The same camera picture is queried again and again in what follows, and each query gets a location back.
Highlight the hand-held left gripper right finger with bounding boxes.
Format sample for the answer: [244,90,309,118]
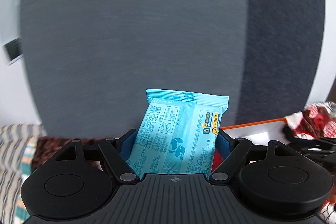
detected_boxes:
[209,128,298,185]

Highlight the light blue wet wipes packet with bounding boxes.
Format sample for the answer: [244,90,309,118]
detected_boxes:
[126,88,229,175]

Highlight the red and white printed blanket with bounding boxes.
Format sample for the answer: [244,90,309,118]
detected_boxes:
[282,101,336,224]

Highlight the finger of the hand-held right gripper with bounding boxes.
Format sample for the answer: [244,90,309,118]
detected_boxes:
[287,135,336,148]
[298,147,336,163]

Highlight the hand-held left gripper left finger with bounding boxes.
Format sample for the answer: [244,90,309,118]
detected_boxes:
[54,129,139,185]

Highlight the white framed dark panel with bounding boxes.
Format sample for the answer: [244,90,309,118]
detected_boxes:
[2,38,25,66]

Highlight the orange box with white inside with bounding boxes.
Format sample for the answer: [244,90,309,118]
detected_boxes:
[214,116,289,161]

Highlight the striped cloth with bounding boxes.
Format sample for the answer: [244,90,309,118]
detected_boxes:
[0,123,46,224]

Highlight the light grey felt panel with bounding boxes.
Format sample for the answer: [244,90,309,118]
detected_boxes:
[20,0,249,140]

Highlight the dark grey felt panel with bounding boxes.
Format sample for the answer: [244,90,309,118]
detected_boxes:
[236,0,326,127]

